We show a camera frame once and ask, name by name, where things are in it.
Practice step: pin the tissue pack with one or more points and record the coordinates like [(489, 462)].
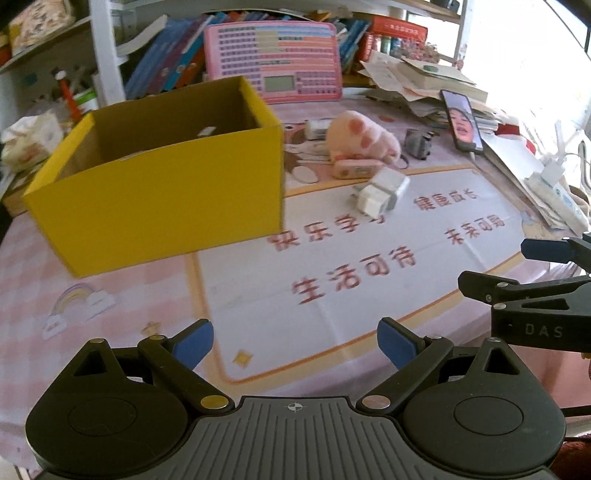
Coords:
[(32, 138)]

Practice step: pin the red pen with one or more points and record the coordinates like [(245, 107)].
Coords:
[(69, 97)]

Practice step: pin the leaning blue books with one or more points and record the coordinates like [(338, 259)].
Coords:
[(353, 41)]

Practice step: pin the printed white table mat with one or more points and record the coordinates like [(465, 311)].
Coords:
[(369, 258)]

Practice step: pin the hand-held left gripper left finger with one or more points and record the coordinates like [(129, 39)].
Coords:
[(194, 342)]

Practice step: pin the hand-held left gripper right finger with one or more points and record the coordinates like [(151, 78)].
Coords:
[(396, 345)]

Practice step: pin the white charger adapter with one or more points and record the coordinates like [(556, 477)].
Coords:
[(381, 191)]

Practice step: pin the stack of papers and books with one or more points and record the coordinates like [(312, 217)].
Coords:
[(415, 78)]

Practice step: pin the pink checked tablecloth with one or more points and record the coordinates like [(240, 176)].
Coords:
[(115, 332)]

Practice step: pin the white shelf frame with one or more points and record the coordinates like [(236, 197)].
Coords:
[(108, 55)]

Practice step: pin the white jar green label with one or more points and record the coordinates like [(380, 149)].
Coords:
[(87, 101)]

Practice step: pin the small white item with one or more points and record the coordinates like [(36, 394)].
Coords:
[(207, 131)]

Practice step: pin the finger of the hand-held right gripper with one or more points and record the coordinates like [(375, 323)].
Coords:
[(545, 251), (485, 286)]

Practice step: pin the small grey toy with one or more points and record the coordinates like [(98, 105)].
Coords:
[(418, 143)]

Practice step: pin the pink learning tablet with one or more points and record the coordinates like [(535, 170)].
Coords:
[(277, 55)]

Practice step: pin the small pink case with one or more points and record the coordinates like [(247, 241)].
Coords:
[(355, 170)]

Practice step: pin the yellow cardboard box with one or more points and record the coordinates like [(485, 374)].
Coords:
[(161, 207)]

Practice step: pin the pink plush paw toy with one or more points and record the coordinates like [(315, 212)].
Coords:
[(355, 136)]

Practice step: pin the black smartphone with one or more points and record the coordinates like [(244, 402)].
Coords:
[(461, 122)]

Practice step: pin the loose white papers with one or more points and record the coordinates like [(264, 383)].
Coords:
[(531, 194)]

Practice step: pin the small white charger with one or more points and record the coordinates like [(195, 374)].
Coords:
[(316, 129)]

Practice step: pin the red box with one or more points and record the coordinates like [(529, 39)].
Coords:
[(397, 32)]

